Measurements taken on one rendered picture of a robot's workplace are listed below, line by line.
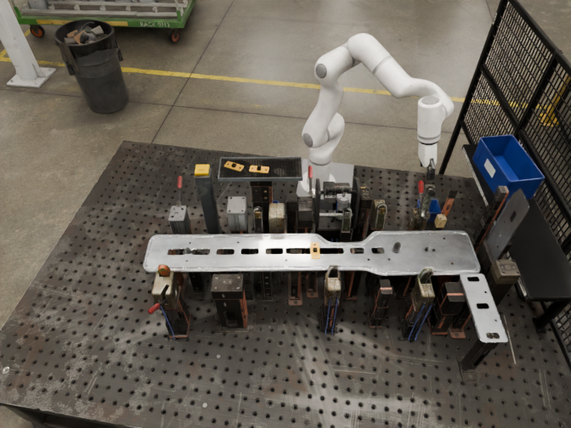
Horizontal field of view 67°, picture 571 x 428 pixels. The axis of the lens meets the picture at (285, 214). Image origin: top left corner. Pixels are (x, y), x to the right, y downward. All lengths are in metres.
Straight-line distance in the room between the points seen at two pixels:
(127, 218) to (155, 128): 1.87
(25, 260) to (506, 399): 3.01
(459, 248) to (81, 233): 1.85
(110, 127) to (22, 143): 0.76
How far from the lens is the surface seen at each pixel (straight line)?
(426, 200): 1.90
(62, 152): 4.26
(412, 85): 1.70
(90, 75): 4.33
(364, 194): 1.89
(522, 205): 1.78
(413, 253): 1.88
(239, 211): 1.82
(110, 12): 5.73
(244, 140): 3.93
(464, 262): 1.92
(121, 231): 2.43
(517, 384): 2.09
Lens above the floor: 2.46
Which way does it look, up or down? 49 degrees down
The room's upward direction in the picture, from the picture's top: straight up
